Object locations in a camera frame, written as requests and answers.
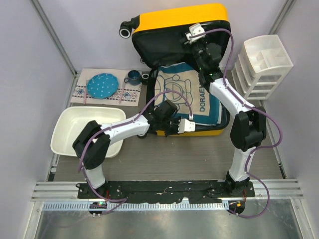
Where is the teal Doraemon towel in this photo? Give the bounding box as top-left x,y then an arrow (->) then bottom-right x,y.
155,62 -> 222,126

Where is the patterned white placemat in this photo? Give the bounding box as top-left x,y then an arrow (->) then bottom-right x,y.
71,68 -> 142,107

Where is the white plastic drawer organizer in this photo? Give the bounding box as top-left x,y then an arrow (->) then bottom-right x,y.
231,34 -> 294,101

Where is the white slotted cable duct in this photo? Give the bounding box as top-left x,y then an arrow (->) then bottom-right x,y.
42,199 -> 229,211

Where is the dark blue ceramic cup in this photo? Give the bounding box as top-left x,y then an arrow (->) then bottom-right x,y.
124,70 -> 142,86

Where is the yellow Pikachu hard suitcase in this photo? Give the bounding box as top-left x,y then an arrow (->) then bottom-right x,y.
118,2 -> 231,140

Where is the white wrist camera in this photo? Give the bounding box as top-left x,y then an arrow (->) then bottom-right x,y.
186,23 -> 206,44
177,115 -> 196,134

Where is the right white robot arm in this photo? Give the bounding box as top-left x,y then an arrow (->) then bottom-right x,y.
180,28 -> 267,197

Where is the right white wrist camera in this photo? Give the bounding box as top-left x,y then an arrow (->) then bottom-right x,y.
186,23 -> 206,44

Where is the pink handled knife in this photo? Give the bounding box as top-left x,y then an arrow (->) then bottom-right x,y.
119,82 -> 126,104

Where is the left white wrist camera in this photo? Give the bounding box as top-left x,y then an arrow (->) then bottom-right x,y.
177,115 -> 196,134

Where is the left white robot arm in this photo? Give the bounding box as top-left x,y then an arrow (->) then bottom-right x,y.
72,100 -> 189,199

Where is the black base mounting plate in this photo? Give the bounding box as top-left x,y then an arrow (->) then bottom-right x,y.
76,180 -> 255,204

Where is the white square tray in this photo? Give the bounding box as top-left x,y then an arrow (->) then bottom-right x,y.
50,106 -> 126,157

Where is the blue polka dot plate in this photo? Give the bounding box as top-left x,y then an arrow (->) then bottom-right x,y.
86,73 -> 119,99

